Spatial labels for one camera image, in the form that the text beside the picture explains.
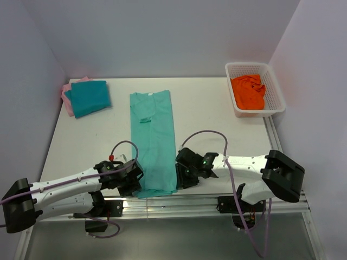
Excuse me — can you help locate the mint green t-shirt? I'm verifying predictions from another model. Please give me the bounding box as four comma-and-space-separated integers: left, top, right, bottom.
130, 90, 177, 199

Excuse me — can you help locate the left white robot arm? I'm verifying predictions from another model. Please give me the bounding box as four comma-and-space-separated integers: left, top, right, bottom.
1, 159, 143, 233

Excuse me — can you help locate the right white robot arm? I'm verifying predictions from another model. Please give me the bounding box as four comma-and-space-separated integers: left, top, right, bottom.
176, 147, 305, 211

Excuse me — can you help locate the folded teal t-shirt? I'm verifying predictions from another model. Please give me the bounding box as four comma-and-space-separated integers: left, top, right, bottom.
64, 80, 111, 119

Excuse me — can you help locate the orange t-shirt in basket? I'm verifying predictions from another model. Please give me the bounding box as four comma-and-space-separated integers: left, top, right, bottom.
230, 74, 266, 110

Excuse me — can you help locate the white plastic basket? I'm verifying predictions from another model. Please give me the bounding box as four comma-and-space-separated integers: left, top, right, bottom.
225, 62, 286, 118

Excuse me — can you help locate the folded pink t-shirt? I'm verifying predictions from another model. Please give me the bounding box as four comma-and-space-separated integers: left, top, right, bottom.
61, 76, 93, 118

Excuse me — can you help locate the aluminium rail frame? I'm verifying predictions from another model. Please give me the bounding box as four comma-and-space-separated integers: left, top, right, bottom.
14, 116, 327, 259

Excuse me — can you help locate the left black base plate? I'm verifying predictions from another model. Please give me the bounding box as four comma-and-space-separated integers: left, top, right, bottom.
73, 200, 123, 218

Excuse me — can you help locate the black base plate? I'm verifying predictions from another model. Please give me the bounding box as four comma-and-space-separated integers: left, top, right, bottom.
73, 200, 123, 218
216, 196, 265, 214

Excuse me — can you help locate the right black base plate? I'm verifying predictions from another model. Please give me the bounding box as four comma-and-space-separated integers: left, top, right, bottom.
216, 196, 265, 214

